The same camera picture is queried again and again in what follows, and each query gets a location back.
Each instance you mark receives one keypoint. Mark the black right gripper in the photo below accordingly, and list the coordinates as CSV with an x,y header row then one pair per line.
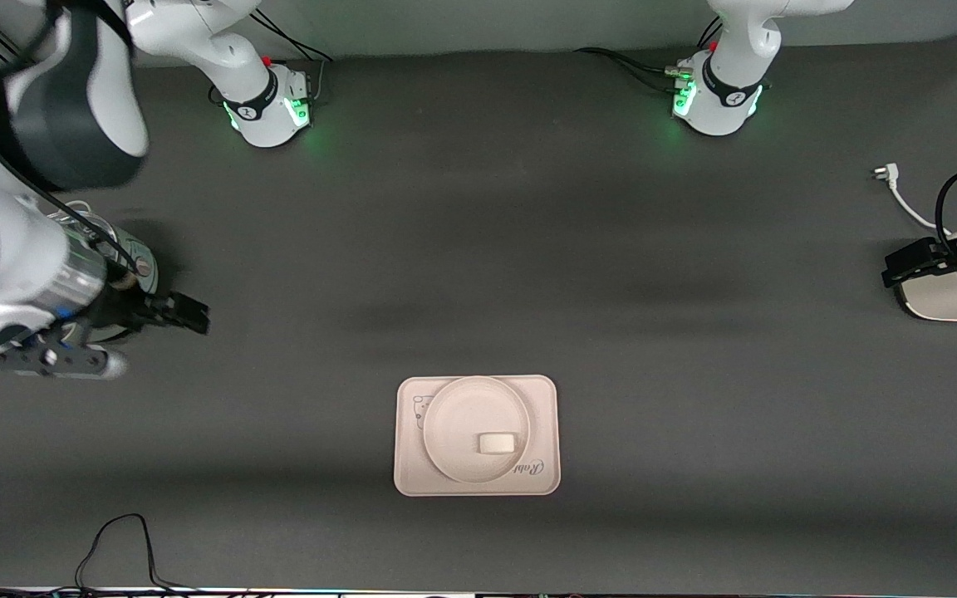
x,y
131,310

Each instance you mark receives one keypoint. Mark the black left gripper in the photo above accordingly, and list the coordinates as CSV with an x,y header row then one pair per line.
x,y
938,257

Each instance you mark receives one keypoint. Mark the round white plate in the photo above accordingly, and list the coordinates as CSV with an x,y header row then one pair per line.
x,y
466,415

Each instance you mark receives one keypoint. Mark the white bun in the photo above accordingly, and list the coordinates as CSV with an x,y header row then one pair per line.
x,y
497,443

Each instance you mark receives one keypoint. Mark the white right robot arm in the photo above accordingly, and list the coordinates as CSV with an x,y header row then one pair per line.
x,y
5,241

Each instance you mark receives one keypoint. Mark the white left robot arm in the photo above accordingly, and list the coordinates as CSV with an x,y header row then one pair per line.
x,y
736,50

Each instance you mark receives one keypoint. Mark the pink rectangular tray rabbit print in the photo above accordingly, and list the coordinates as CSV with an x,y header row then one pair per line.
x,y
541,415

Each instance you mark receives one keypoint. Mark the white toaster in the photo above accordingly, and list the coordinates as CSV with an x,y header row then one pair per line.
x,y
952,303

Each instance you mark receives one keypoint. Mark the silver green cooking pot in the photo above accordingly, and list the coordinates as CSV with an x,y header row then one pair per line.
x,y
139,257

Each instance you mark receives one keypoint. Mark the glass pot lid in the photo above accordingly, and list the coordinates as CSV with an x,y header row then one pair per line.
x,y
90,223

